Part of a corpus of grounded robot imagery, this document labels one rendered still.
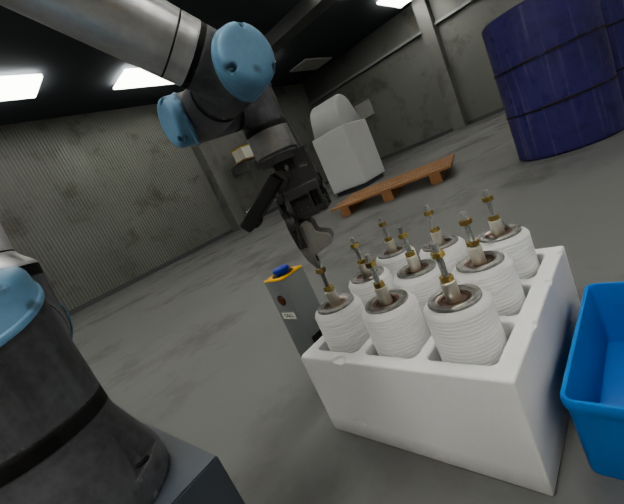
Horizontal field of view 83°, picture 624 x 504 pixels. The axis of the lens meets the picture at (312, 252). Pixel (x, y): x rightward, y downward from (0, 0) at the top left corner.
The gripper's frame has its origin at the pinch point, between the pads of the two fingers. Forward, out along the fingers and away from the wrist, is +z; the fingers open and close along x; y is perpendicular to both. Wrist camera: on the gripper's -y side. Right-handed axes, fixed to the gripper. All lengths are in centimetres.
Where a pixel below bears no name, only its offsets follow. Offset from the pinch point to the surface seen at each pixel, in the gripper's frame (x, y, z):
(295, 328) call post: 10.4, -13.0, 15.9
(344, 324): -4.6, 1.7, 11.9
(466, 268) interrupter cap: -5.0, 24.3, 9.1
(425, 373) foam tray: -17.6, 12.6, 16.8
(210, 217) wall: 695, -350, -18
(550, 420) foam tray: -18.7, 25.8, 28.2
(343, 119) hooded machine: 471, 10, -65
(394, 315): -11.3, 11.1, 10.0
